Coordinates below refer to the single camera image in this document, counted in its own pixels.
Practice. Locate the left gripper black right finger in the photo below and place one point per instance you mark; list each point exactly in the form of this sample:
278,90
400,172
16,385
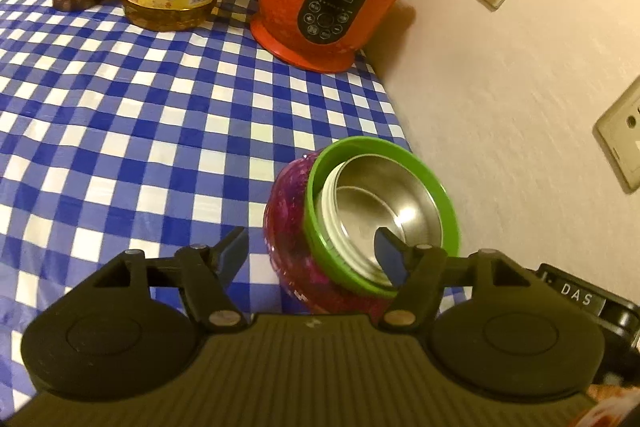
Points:
416,273

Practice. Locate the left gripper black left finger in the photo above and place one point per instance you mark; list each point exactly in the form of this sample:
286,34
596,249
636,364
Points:
205,275

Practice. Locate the stainless steel bowl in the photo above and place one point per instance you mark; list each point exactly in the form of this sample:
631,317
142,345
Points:
416,217

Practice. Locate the large purple plastic plate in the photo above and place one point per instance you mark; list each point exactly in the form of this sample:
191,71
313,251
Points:
290,254

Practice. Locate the green plastic bowl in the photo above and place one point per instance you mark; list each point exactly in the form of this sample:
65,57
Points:
348,148

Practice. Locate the white plastic bowl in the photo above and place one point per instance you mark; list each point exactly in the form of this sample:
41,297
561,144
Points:
349,215

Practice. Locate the person's right hand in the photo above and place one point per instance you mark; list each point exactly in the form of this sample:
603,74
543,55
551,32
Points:
602,392

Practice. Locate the blue white checkered tablecloth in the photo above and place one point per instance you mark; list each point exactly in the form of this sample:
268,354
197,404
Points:
117,137

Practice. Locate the single wall socket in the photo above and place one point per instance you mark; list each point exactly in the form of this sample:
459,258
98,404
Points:
617,130

